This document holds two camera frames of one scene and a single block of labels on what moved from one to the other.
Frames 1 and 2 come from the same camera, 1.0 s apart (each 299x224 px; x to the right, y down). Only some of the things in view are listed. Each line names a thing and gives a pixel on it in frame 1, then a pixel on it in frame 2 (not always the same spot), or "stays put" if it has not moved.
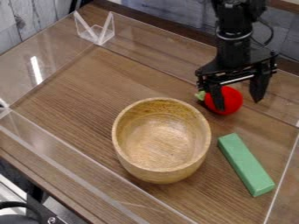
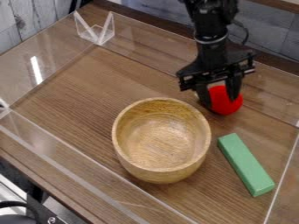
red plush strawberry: x=232 y=101 stays put
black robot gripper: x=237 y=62 -> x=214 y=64
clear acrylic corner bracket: x=94 y=34 stays put
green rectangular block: x=245 y=164 stays put
